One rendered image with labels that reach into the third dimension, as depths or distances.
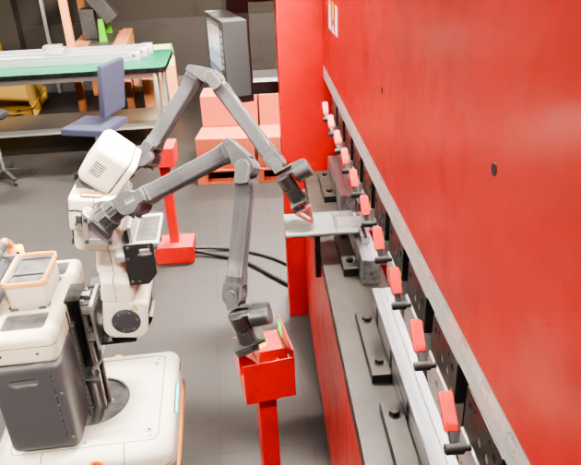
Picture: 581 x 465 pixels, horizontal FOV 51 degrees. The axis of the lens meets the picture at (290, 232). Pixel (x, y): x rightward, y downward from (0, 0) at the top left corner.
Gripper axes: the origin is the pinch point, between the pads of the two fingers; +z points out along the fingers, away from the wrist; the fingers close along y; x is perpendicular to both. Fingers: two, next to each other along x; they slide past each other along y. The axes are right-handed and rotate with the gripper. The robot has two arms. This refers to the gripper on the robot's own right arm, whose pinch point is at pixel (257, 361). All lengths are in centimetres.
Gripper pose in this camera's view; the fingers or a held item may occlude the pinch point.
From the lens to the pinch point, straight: 194.7
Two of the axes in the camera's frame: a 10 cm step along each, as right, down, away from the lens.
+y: 9.2, -3.7, 0.8
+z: 2.9, 8.2, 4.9
